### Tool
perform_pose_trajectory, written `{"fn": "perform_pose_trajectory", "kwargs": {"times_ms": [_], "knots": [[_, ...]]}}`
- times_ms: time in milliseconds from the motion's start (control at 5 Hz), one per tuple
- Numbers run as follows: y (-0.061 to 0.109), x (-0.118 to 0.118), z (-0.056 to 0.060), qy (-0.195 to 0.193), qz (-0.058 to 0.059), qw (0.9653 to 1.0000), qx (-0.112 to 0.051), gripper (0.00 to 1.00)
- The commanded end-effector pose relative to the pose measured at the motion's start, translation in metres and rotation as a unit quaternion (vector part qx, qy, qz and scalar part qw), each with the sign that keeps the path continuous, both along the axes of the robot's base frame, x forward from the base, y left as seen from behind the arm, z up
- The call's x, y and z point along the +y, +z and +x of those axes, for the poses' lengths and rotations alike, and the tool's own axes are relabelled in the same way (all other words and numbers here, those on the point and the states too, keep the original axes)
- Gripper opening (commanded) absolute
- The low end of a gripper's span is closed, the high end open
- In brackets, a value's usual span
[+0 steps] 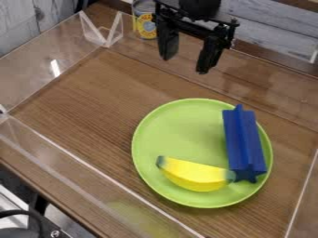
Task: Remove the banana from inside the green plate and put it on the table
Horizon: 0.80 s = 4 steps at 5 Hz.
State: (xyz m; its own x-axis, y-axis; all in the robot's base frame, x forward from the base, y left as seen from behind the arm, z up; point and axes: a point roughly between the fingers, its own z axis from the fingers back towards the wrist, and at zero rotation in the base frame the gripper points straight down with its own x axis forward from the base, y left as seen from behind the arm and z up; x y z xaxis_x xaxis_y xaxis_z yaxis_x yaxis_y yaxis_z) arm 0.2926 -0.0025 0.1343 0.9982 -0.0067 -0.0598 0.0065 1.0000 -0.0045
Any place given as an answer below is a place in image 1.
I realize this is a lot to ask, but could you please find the yellow labelled tin can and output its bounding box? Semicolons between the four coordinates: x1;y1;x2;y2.
133;0;157;40

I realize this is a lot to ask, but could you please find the yellow toy banana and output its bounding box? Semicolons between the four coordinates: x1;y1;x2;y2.
155;156;237;192

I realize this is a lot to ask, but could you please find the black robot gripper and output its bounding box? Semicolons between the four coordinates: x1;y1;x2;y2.
154;0;239;74

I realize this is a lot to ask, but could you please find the clear acrylic front wall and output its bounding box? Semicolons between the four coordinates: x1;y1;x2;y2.
0;114;205;238

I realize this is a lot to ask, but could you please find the clear acrylic corner bracket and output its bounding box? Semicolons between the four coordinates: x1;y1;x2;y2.
79;11;123;48

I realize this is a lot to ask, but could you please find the green round plate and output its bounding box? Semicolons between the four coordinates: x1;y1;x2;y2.
133;99;274;208

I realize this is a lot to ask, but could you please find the black metal table frame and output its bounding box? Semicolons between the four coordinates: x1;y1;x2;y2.
0;165;74;238

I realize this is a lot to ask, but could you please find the blue star-shaped block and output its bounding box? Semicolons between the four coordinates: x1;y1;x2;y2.
222;104;267;183

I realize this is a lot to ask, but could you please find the black cable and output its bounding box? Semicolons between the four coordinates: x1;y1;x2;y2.
0;209;47;238

